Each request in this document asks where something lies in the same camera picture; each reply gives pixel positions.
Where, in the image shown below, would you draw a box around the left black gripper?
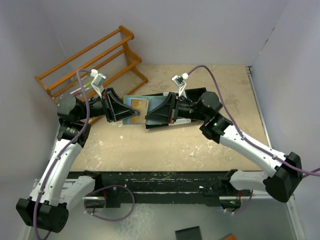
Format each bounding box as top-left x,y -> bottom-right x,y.
78,88 -> 140,124

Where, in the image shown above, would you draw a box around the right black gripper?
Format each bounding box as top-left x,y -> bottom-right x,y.
145,92 -> 208,124

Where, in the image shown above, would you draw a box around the mint green card holder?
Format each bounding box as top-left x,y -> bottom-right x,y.
122,95 -> 167,125

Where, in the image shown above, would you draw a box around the gold credit card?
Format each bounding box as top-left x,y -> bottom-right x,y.
130,98 -> 149,125

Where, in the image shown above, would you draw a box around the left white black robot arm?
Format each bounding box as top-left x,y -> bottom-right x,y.
16,88 -> 139,233

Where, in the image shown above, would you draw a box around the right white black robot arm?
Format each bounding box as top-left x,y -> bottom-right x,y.
145,91 -> 303,203

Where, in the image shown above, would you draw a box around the black bin with gold card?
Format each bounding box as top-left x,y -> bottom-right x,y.
185,87 -> 207,103

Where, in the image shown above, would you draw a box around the orange wooden rack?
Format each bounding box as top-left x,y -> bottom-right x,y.
35,25 -> 148,102

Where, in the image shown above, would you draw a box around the pens on rack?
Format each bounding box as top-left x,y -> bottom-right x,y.
70,82 -> 92,96

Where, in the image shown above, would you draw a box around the black square plate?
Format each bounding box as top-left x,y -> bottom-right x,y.
175,226 -> 203,240

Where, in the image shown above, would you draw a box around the orange brown object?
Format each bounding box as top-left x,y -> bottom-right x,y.
220,233 -> 237,240

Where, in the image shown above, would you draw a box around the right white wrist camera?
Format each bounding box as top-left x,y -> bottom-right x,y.
171,72 -> 189,97

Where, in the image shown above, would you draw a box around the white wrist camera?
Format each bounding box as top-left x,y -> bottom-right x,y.
171,72 -> 189,97
90,69 -> 107,98

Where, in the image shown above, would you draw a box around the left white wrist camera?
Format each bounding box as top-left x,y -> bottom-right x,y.
90,69 -> 107,98

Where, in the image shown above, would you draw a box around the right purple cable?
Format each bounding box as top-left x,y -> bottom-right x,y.
186,64 -> 320,177

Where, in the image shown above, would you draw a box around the purple cable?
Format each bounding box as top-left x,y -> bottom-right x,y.
32,68 -> 97,240
186,64 -> 320,177

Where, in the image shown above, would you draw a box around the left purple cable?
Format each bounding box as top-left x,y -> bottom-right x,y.
32,68 -> 97,240

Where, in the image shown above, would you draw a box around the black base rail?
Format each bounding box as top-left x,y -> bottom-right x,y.
67,169 -> 251,209

